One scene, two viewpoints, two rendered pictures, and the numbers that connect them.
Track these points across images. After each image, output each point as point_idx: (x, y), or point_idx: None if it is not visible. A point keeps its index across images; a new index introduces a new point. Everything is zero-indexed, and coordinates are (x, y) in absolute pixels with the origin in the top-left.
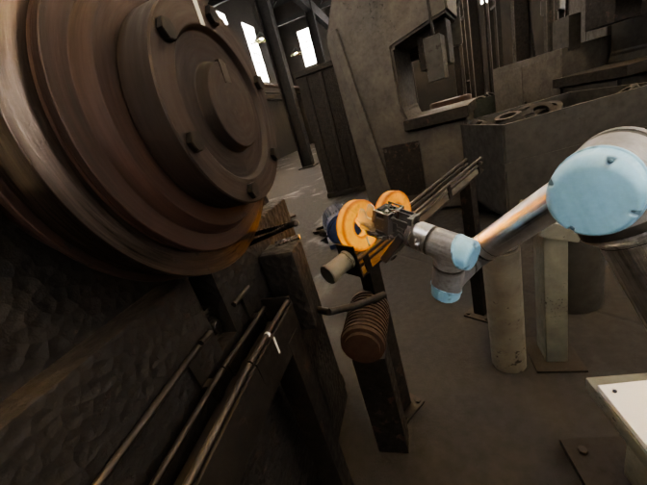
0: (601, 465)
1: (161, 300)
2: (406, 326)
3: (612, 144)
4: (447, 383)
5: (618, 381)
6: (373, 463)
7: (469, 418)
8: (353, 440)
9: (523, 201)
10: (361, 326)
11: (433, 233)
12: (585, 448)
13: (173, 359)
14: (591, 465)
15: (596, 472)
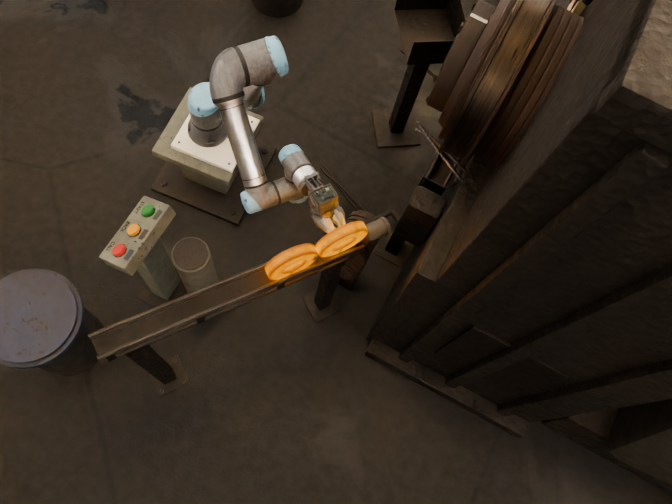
0: (232, 202)
1: None
2: (260, 406)
3: (262, 43)
4: (272, 305)
5: (216, 171)
6: (366, 268)
7: None
8: (374, 292)
9: (245, 132)
10: (366, 215)
11: (305, 162)
12: (231, 211)
13: None
14: (237, 204)
15: (239, 200)
